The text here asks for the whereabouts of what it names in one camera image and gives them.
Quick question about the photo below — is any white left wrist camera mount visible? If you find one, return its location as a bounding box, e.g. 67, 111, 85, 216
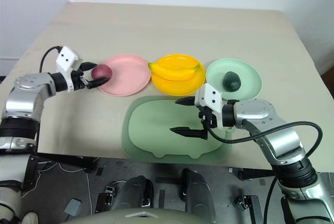
55, 46, 83, 93

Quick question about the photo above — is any white floor cable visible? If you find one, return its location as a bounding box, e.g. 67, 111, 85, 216
21, 160, 92, 209

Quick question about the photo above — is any black table frame beam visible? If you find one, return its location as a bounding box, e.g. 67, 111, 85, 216
237, 168, 277, 181
35, 152, 99, 174

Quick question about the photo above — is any dark rounded robot leg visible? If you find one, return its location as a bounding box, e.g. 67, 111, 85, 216
111, 175, 154, 209
179, 168, 217, 224

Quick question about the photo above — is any maroon round fruit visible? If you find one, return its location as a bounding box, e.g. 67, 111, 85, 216
91, 64, 113, 82

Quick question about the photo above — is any yellow banana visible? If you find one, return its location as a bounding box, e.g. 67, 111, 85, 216
148, 62, 201, 82

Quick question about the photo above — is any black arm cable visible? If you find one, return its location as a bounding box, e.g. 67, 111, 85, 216
39, 46, 63, 74
207, 121, 324, 158

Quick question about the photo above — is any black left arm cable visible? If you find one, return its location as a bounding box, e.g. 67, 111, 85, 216
39, 46, 63, 74

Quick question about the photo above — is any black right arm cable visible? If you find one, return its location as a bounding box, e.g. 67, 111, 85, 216
207, 121, 324, 158

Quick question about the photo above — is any yellow plate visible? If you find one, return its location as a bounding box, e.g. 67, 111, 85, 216
151, 54, 206, 97

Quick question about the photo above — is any dark green avocado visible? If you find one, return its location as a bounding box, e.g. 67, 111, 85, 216
222, 71, 242, 92

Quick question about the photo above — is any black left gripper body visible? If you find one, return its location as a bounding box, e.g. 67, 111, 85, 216
69, 62, 91, 91

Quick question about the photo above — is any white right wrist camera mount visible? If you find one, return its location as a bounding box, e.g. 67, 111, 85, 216
195, 82, 231, 131

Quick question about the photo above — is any grey robot torso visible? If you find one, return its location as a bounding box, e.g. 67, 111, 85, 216
62, 206, 195, 224

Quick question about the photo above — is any green silicone mat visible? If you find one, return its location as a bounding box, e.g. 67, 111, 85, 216
122, 95, 233, 164

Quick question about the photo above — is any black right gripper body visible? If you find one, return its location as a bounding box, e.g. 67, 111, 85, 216
197, 105, 218, 131

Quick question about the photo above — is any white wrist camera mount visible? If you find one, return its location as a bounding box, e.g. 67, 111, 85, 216
55, 46, 83, 93
195, 82, 231, 131

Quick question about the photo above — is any light green plate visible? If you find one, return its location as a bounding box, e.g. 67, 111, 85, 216
205, 58, 263, 102

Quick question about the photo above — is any pink plate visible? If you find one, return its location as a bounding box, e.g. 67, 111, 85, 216
98, 54, 152, 97

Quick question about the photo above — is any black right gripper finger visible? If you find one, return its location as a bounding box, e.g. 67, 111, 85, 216
169, 127, 209, 141
175, 97, 197, 107

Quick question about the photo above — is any grey foot pedal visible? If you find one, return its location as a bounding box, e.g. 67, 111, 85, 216
64, 198, 82, 216

